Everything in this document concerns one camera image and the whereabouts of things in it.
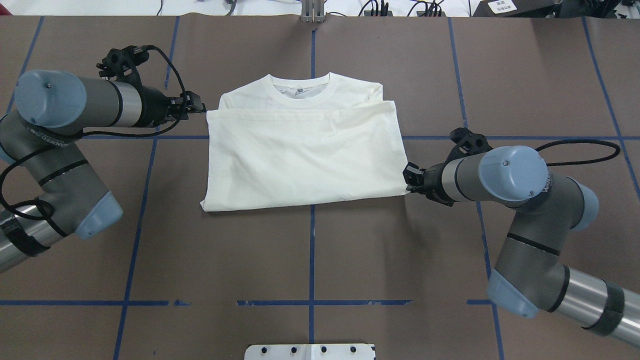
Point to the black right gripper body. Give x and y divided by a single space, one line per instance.
435 179

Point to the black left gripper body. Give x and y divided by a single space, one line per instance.
154 107

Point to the cream long-sleeve cat shirt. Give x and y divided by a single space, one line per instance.
293 142

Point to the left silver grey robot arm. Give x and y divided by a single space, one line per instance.
53 109

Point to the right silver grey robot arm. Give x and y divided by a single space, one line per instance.
528 277

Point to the black labelled box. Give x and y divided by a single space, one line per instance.
517 9

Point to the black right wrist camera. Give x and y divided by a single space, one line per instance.
467 144

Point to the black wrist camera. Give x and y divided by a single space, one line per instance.
467 144
121 64

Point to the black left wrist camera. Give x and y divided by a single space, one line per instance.
121 64

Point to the aluminium frame post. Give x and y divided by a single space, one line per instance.
313 11

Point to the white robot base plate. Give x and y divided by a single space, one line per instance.
327 351

